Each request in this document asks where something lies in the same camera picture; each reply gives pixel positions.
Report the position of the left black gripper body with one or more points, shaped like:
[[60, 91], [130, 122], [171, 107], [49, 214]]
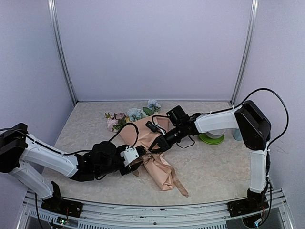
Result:
[[126, 171]]

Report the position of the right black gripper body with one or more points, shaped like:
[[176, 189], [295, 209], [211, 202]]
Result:
[[167, 143]]

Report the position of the tan ribbon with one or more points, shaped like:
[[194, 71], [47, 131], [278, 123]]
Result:
[[162, 173]]

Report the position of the pink rose stem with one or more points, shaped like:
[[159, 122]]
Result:
[[115, 121]]

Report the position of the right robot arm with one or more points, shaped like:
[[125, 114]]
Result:
[[248, 124]]

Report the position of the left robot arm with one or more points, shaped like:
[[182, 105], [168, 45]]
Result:
[[19, 149]]

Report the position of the green plate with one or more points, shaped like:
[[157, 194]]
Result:
[[210, 139]]

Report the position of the white ceramic bowl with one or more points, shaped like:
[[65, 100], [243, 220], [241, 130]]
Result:
[[215, 134]]

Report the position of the light blue cup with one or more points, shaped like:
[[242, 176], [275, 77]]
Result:
[[237, 135]]

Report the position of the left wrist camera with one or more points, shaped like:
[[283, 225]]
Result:
[[132, 153]]

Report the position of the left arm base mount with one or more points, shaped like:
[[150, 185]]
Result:
[[57, 204]]

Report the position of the front aluminium rail base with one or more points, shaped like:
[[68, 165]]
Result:
[[101, 215]]

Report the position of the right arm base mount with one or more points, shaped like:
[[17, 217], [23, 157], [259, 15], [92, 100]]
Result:
[[252, 203]]

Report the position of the right aluminium frame post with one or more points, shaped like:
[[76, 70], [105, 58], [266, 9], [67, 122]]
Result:
[[246, 51]]

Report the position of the aluminium frame post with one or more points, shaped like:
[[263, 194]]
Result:
[[246, 51], [60, 50]]

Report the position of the left aluminium frame post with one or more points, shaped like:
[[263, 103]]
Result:
[[60, 50]]

